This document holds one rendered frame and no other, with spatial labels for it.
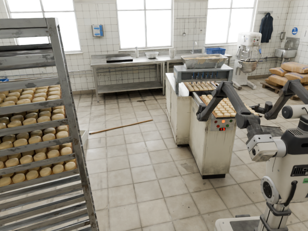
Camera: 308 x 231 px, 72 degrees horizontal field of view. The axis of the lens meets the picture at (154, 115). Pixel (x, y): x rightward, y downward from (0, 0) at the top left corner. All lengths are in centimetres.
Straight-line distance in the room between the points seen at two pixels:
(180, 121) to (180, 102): 28
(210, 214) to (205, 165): 53
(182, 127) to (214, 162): 74
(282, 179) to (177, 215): 128
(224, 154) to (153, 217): 104
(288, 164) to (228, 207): 133
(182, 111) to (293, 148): 192
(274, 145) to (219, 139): 132
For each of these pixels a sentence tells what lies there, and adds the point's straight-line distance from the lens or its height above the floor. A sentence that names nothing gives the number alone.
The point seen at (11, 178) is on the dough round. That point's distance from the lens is 125.
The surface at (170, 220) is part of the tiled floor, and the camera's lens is 233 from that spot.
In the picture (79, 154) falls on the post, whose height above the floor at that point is 125.
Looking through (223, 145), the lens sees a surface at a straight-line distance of 251.
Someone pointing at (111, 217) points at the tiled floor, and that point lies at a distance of 240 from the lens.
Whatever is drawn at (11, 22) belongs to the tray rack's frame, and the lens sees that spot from 89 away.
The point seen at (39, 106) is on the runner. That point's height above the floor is 150.
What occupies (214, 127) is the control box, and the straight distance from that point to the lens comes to 232.
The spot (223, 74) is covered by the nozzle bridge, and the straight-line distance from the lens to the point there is 302.
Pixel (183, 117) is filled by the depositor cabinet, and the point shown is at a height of 53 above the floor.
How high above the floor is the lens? 182
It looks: 25 degrees down
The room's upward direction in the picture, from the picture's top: 1 degrees counter-clockwise
